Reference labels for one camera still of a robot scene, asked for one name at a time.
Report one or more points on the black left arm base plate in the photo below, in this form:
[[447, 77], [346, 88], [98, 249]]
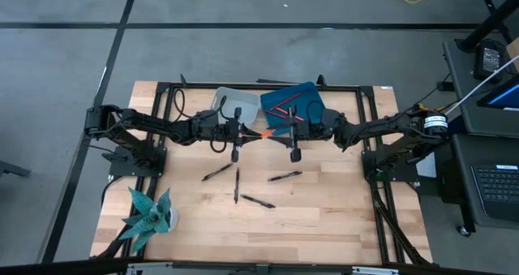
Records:
[[121, 169]]

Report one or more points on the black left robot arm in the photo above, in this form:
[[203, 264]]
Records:
[[138, 123]]

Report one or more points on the blue plastic bin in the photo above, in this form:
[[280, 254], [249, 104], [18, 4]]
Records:
[[312, 94]]

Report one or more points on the white paper sheet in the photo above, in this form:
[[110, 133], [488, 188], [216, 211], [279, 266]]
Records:
[[427, 167]]

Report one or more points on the black laptop keyboard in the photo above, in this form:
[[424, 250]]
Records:
[[498, 186]]

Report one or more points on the black gel pen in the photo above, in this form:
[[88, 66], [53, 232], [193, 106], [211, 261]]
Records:
[[237, 186], [217, 172], [257, 201], [284, 176]]

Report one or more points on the orange pencil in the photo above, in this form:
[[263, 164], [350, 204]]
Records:
[[267, 134]]

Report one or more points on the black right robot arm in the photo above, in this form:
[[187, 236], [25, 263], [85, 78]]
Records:
[[385, 125]]

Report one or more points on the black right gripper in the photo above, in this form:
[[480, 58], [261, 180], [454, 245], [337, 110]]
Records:
[[306, 129]]

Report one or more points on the black power adapter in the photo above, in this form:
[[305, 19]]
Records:
[[488, 60]]

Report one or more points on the black cart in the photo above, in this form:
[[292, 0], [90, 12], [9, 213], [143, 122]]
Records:
[[462, 104]]

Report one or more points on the black stand pole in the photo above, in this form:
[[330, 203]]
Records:
[[490, 21]]

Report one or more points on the yellow plug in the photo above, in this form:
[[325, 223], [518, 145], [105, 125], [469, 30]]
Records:
[[423, 107]]

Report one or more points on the blue lit screen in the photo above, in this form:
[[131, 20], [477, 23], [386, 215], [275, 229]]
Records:
[[507, 96]]

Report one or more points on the black furniture leg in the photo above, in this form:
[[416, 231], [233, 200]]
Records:
[[12, 168]]

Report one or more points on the grey plastic bin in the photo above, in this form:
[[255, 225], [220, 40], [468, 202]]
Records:
[[243, 100]]

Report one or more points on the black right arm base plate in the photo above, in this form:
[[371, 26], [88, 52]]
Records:
[[401, 176]]

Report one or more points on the black front crossbar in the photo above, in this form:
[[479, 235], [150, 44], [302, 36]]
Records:
[[284, 265]]

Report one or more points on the brown cardboard box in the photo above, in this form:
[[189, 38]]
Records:
[[515, 52]]

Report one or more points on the black table frame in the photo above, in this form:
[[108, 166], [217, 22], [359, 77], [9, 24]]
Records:
[[202, 85]]

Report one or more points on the black caster wheel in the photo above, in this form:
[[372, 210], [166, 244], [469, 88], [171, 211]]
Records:
[[464, 231]]

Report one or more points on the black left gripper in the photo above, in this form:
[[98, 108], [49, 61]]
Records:
[[219, 129]]

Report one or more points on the teal potted plant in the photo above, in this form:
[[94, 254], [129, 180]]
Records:
[[150, 218]]

